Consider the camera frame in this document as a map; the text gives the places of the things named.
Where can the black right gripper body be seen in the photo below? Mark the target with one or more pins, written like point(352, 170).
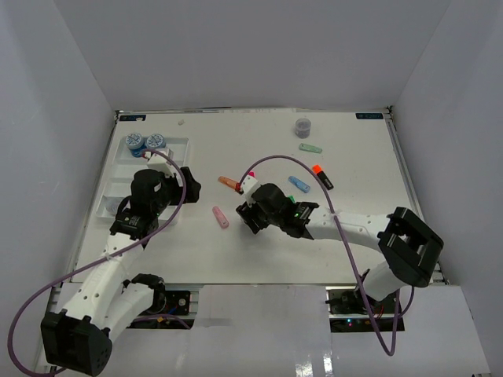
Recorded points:
point(271, 219)

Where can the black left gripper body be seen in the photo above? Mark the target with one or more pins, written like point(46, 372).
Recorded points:
point(171, 193)

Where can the blue lidded jar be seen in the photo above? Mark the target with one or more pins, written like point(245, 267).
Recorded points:
point(157, 142)
point(135, 143)

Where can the clear jar of clips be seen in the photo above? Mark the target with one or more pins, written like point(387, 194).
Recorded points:
point(112, 205)

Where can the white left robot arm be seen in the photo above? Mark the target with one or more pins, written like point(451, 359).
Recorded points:
point(80, 336)

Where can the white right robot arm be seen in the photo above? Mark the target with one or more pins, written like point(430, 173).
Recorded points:
point(410, 247)

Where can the pink stapler case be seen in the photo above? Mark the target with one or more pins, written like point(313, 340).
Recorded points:
point(220, 217)

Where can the blue stapler case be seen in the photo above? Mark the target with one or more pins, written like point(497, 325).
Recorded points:
point(302, 186)

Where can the white compartment tray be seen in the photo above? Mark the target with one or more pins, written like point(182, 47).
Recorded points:
point(125, 166)

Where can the orange cap black highlighter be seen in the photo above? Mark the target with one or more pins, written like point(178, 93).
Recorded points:
point(319, 172)

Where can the left blue table label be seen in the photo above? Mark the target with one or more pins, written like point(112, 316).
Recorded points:
point(132, 118)

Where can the blue table label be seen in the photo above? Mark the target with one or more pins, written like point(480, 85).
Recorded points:
point(369, 115)
point(132, 118)

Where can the right blue table label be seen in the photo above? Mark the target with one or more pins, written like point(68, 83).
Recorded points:
point(369, 115)

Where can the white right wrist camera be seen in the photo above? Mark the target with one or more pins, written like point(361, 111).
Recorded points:
point(248, 186)

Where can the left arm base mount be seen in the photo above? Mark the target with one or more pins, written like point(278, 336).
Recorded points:
point(169, 309)

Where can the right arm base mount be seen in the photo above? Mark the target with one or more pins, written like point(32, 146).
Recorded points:
point(347, 313)

